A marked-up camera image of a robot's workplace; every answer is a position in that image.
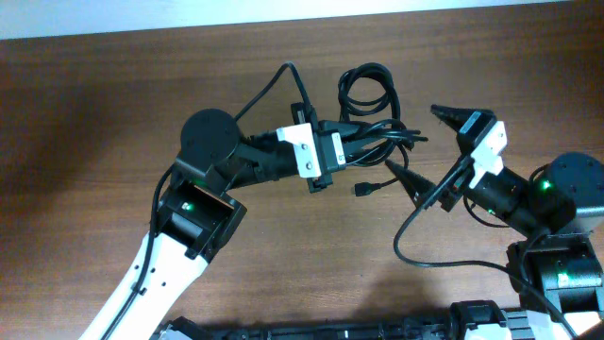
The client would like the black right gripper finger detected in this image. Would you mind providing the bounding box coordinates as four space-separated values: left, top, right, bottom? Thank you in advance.
385 160 436 208
430 104 478 133

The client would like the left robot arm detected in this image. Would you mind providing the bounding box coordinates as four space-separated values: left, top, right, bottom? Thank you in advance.
82 103 377 339

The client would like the right camera cable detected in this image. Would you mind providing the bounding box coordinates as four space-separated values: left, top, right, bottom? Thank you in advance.
392 155 581 340

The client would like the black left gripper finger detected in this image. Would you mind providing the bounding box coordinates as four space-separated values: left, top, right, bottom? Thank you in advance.
344 143 383 165
320 120 373 140

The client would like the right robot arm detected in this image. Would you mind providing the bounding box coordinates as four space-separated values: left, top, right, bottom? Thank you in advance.
386 105 603 339

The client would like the black usb cable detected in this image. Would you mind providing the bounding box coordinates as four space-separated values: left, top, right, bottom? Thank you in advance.
336 61 429 198

